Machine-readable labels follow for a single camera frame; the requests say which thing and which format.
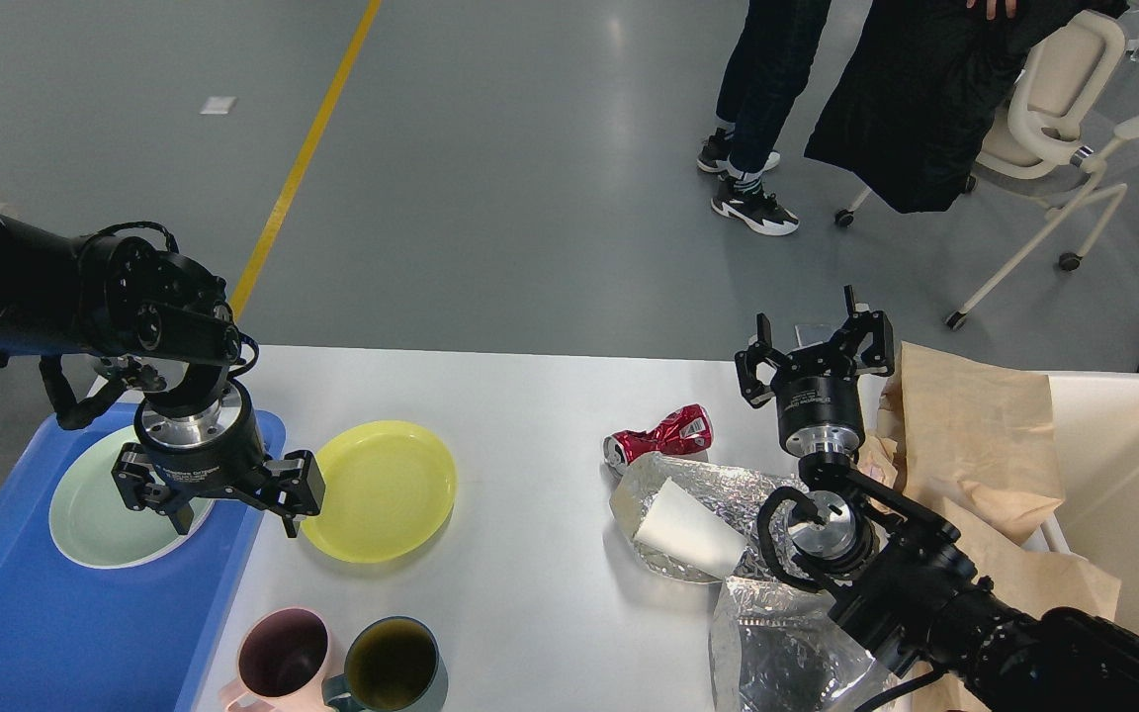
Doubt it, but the crushed red soda can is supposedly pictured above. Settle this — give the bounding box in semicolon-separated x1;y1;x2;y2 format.
603;404;714;469

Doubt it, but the pink mug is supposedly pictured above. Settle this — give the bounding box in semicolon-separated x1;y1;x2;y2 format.
219;607;339;711

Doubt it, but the person in dark jeans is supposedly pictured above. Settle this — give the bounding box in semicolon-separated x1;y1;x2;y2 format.
696;0;1025;237

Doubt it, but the crumpled silver foil bag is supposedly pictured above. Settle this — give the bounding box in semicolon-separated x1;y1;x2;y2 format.
609;452;808;584

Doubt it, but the brown paper bag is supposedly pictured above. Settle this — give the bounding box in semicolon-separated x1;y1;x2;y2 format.
858;341;1122;712

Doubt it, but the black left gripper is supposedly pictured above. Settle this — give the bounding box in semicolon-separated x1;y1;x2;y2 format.
112;382;326;538

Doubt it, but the dark teal mug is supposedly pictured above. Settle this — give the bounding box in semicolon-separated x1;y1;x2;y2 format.
322;616;449;711

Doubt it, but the pale green plate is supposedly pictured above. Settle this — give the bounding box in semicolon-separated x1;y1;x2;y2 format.
48;425;214;571

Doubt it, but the yellow plastic plate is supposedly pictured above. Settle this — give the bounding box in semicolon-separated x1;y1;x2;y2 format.
302;420;458;564

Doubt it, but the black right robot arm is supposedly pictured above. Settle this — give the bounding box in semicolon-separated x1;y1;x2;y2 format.
734;287;1139;711

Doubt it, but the black jacket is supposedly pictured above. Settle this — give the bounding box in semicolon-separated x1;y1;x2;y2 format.
805;1;1129;215

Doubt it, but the white paper cup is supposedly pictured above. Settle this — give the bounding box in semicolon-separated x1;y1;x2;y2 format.
634;481;747;579

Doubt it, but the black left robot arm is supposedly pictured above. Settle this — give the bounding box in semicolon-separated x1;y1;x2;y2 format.
0;215;325;537

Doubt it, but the blue plastic tray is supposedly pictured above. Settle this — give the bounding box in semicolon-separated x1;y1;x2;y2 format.
0;404;263;711

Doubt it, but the silver foil bag front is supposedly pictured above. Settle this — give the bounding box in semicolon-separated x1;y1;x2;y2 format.
708;576;891;711

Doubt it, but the white office chair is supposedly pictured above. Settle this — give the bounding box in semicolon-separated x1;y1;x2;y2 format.
834;10;1139;332

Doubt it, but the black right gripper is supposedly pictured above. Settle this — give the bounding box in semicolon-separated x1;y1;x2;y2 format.
734;287;896;457

